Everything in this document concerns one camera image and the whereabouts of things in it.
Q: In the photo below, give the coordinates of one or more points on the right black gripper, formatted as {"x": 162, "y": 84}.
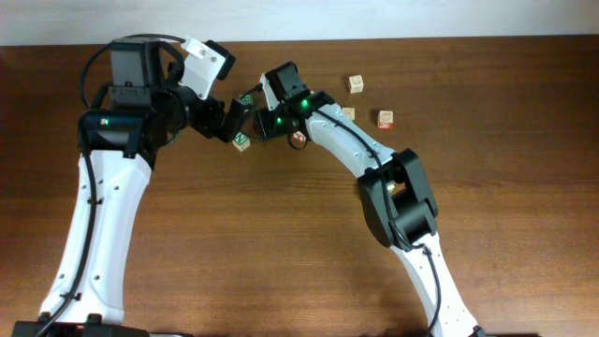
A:
{"x": 263, "y": 127}

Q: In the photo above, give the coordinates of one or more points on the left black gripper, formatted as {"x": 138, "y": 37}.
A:
{"x": 209, "y": 122}

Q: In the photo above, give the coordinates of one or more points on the red snail block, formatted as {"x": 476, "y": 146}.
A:
{"x": 385, "y": 119}

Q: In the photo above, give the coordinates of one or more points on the green N block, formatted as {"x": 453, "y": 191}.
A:
{"x": 241, "y": 142}

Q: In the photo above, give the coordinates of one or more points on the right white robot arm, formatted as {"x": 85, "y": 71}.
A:
{"x": 398, "y": 205}

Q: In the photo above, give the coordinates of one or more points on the red shell picture block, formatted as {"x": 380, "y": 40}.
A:
{"x": 298, "y": 139}

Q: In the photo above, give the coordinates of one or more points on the green R block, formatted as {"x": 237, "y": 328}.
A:
{"x": 246, "y": 98}

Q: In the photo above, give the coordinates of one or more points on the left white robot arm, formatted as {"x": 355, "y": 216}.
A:
{"x": 160, "y": 85}

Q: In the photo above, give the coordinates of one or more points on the green butterfly block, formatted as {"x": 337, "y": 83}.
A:
{"x": 350, "y": 113}

